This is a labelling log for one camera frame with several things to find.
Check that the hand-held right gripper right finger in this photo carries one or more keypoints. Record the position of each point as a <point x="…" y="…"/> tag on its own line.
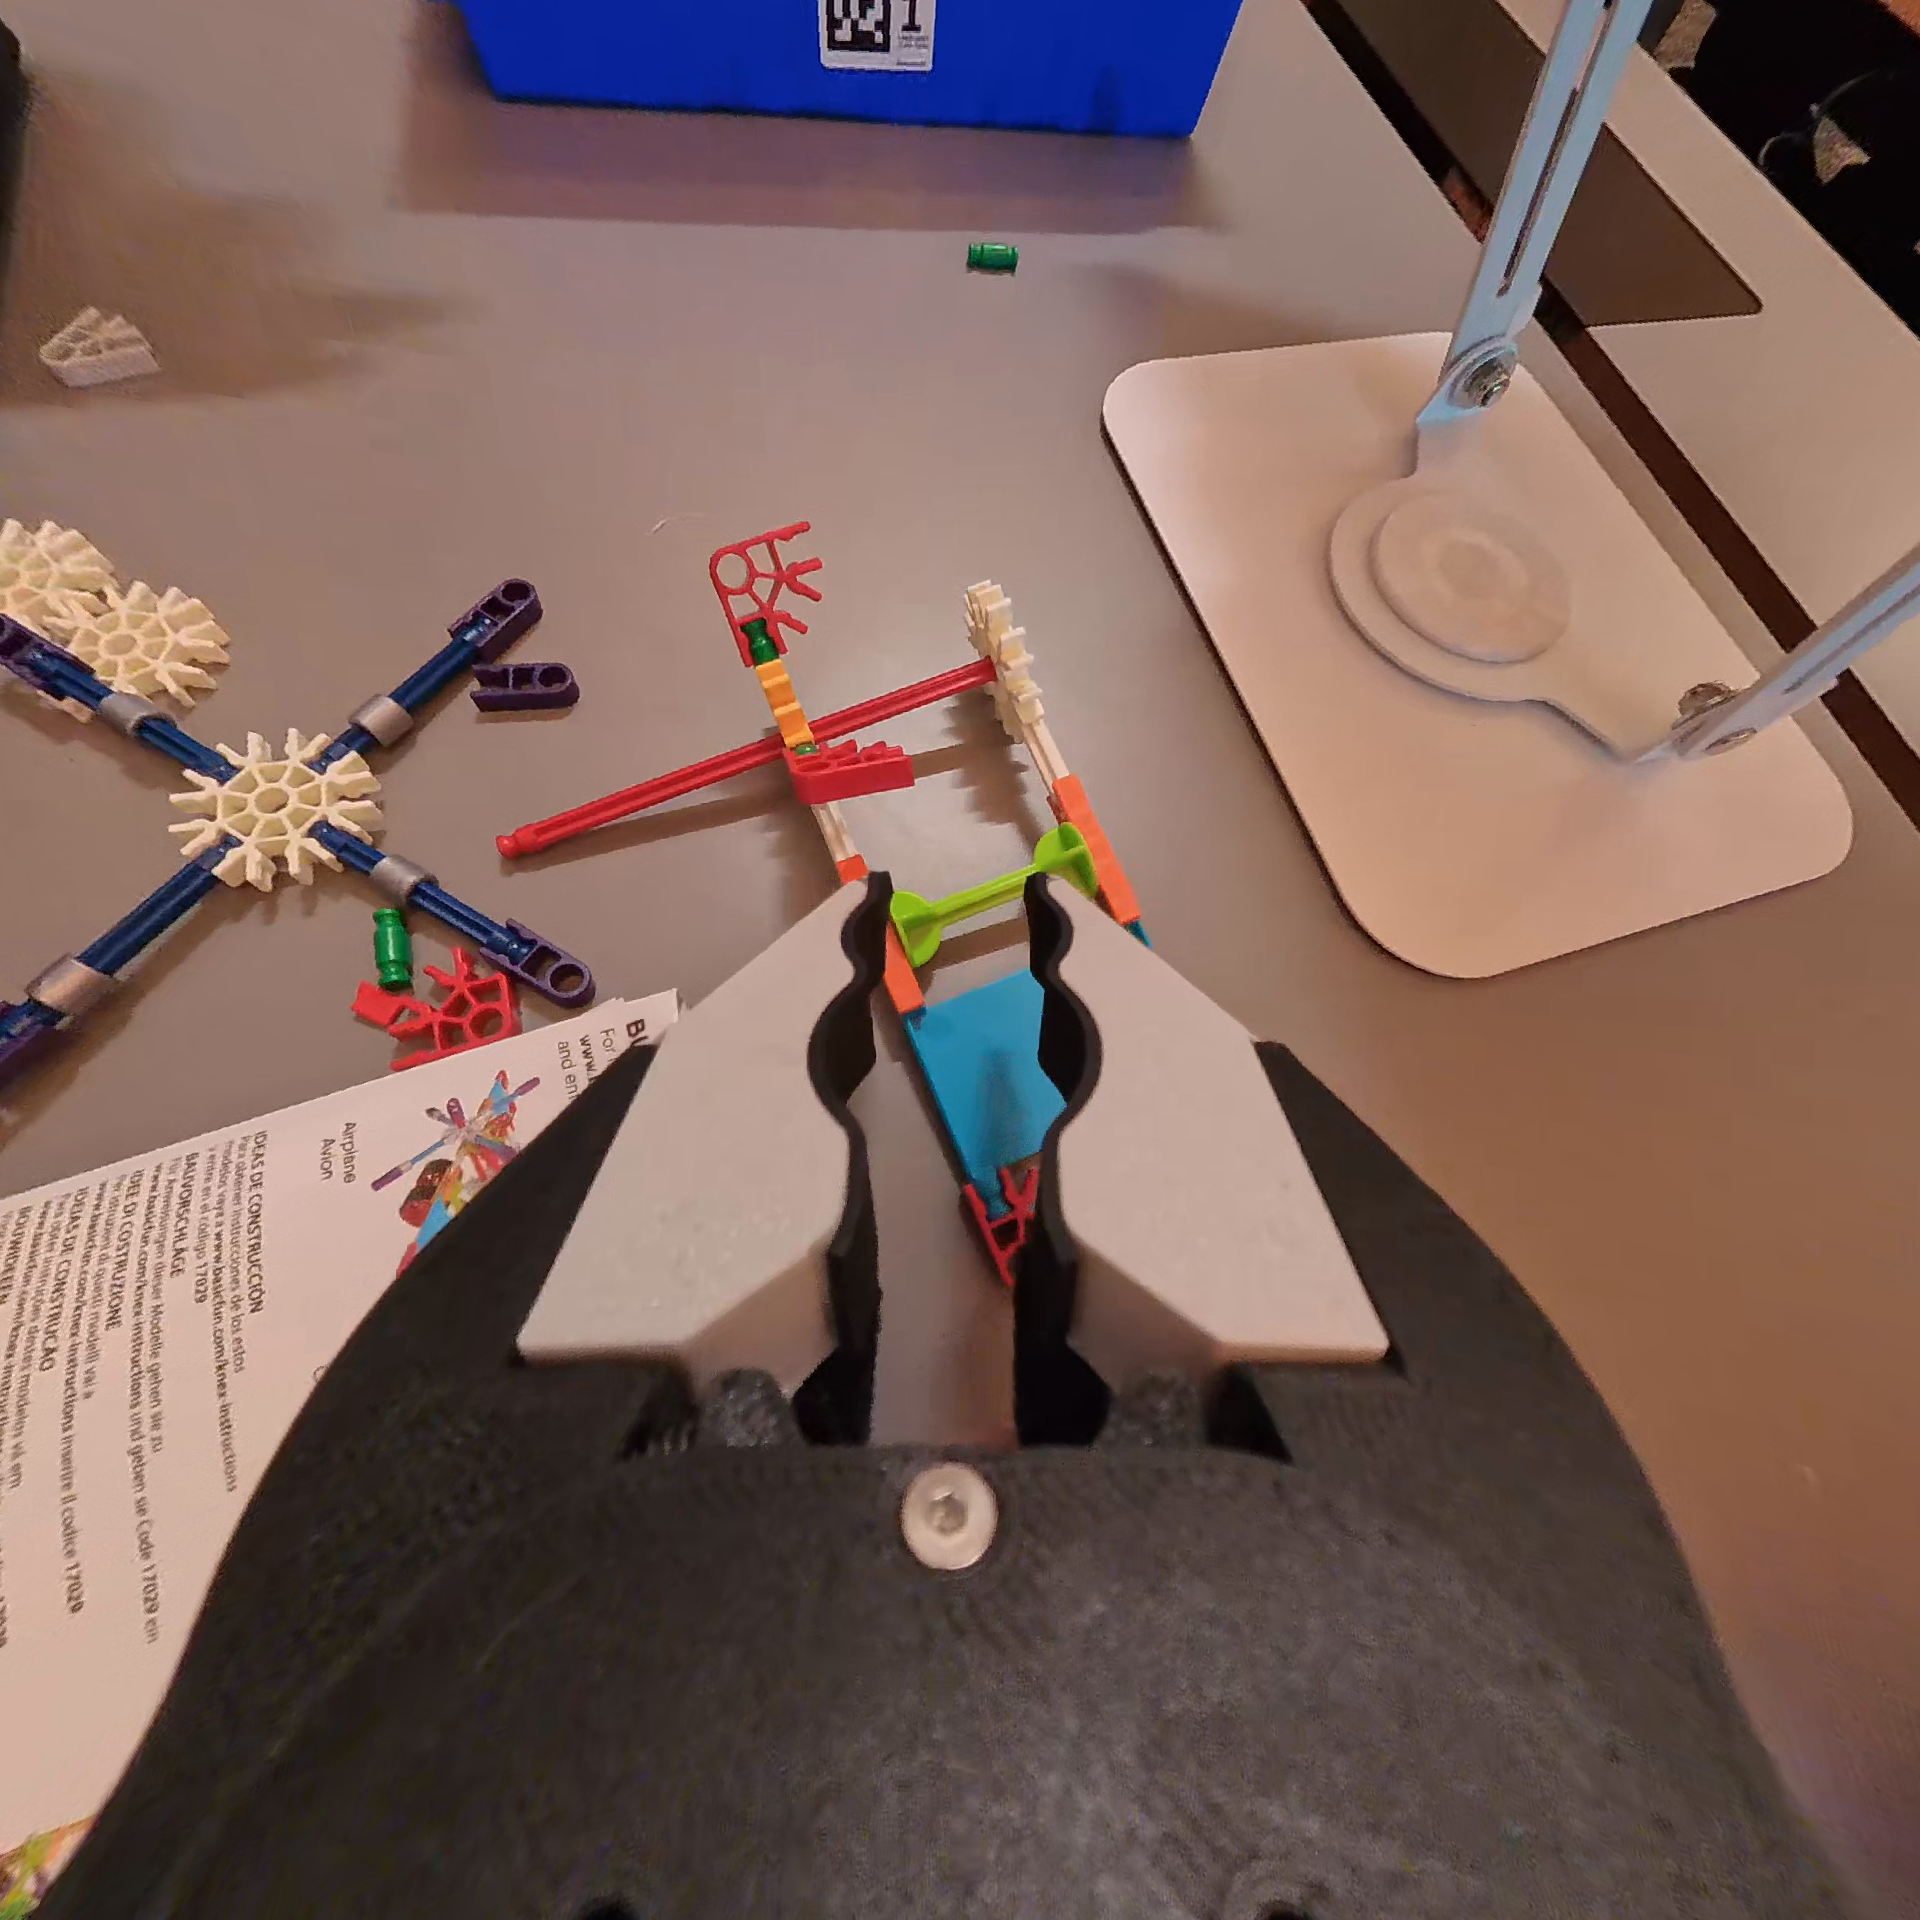
<point x="1200" y="1200"/>

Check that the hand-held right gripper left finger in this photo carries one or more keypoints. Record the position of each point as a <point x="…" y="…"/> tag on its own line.
<point x="706" y="1200"/>

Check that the colourful toy construction model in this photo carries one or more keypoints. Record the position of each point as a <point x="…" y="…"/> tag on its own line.
<point x="975" y="1050"/>

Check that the blue storage bin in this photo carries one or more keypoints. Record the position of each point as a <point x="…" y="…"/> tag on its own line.
<point x="675" y="61"/>

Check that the red toy connector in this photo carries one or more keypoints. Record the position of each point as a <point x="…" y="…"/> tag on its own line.
<point x="459" y="1013"/>

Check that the small red toy clip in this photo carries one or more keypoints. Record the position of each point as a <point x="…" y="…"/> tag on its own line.
<point x="376" y="1001"/>

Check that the purple toy connector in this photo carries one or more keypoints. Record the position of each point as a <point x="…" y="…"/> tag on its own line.
<point x="524" y="686"/>

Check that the instruction booklet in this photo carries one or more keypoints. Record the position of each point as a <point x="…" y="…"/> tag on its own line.
<point x="150" y="1350"/>

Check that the blue rod snowflake assembly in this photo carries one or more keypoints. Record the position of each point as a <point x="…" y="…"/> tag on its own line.
<point x="270" y="808"/>

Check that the white metal stand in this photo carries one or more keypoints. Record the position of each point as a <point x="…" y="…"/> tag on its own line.
<point x="1277" y="600"/>

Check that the grey toy connector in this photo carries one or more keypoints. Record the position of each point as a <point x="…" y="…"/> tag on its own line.
<point x="100" y="353"/>

